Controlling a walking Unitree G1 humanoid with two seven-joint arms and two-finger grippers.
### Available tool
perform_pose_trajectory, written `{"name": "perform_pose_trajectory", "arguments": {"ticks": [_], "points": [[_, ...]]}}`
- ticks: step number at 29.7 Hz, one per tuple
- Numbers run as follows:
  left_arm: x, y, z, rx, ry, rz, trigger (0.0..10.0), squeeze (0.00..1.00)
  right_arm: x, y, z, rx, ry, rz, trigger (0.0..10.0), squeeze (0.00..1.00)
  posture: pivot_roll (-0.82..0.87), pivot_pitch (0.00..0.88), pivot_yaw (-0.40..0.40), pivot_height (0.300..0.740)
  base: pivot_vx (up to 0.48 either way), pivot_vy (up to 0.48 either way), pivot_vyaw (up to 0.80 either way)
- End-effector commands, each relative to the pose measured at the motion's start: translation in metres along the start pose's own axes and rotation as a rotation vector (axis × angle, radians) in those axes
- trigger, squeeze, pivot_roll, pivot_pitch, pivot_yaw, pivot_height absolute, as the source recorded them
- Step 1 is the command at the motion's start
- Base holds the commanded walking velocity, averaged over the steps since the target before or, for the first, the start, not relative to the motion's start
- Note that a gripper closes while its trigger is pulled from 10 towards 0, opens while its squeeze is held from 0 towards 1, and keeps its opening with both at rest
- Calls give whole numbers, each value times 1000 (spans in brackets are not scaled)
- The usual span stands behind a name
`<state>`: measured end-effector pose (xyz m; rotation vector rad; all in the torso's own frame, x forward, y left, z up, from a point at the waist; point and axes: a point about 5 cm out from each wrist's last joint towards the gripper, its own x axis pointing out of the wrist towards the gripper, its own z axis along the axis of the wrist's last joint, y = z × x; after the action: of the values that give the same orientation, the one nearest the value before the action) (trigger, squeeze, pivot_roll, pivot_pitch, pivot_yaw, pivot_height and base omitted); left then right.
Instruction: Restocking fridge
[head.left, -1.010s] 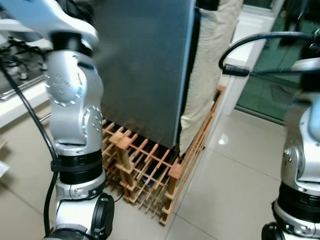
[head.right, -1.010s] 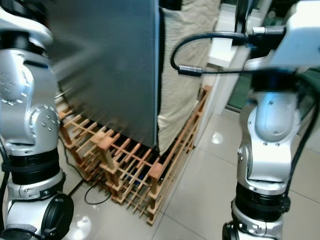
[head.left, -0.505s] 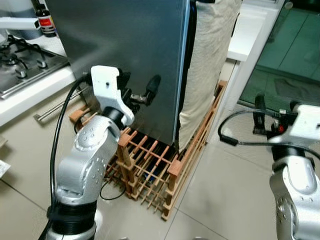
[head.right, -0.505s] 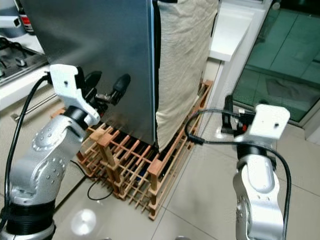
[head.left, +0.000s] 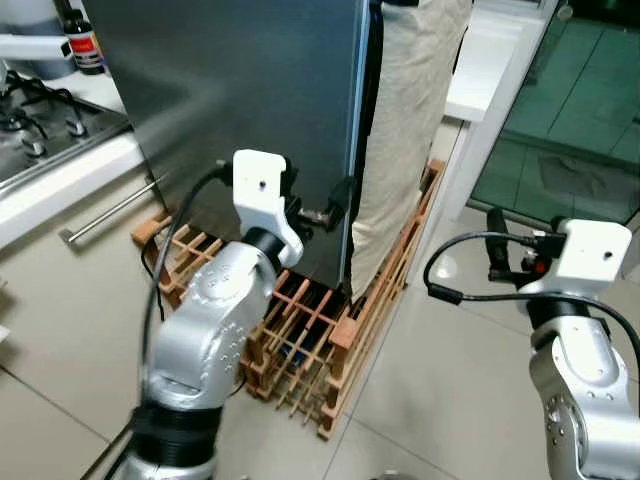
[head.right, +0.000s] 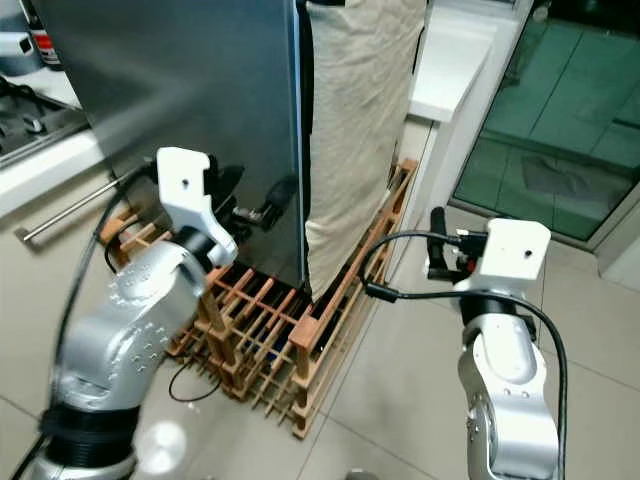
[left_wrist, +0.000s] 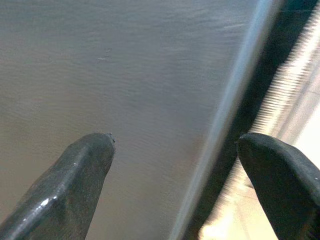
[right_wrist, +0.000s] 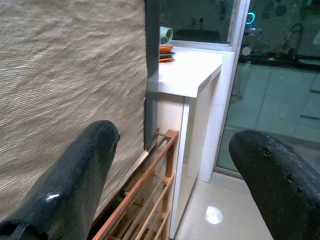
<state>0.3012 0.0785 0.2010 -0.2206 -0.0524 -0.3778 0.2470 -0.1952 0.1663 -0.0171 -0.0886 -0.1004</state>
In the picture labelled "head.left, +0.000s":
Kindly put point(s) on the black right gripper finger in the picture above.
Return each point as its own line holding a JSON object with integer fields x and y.
{"x": 498, "y": 230}

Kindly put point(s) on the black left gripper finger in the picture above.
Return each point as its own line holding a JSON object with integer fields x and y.
{"x": 342, "y": 198}

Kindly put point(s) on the dark grey fridge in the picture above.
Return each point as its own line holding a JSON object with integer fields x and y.
{"x": 230, "y": 100}

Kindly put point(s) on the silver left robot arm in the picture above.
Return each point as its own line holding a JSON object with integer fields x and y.
{"x": 210, "y": 330}

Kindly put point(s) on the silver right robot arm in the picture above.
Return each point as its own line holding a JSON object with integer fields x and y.
{"x": 580, "y": 380}

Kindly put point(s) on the beige hanging cloth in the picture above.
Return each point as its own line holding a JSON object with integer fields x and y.
{"x": 410, "y": 120}

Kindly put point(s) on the green glass sliding door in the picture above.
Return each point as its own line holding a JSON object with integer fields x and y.
{"x": 570, "y": 130}

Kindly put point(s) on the wooden wine rack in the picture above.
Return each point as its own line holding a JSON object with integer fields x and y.
{"x": 345, "y": 335}

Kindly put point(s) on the black gas stove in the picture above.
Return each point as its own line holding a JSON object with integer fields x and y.
{"x": 50, "y": 125}

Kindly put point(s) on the grey metal pot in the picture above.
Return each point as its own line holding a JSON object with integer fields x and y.
{"x": 30, "y": 20}

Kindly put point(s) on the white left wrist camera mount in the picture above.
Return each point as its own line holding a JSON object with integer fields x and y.
{"x": 258, "y": 185}

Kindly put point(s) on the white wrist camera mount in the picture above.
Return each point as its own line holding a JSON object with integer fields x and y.
{"x": 590, "y": 255}
{"x": 258, "y": 185}

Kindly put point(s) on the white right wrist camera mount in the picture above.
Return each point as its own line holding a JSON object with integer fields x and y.
{"x": 590, "y": 255}

